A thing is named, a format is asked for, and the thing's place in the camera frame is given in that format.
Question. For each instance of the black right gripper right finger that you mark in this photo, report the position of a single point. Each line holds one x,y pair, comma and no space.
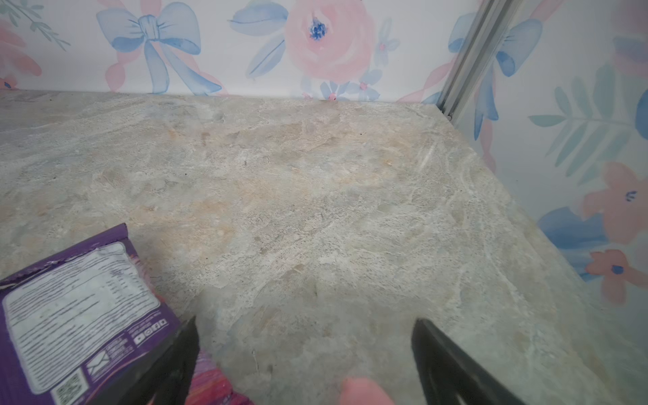
448,375

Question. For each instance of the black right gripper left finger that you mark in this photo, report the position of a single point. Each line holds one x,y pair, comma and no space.
163,376

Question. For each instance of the pink fruit candy packet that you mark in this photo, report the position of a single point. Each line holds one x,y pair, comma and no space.
210,384

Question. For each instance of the pink small toy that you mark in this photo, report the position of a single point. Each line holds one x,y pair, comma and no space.
363,391

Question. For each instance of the purple snack packet back label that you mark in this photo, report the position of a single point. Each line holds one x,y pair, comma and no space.
74,322

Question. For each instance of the aluminium right corner post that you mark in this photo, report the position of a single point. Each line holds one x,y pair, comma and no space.
479,45

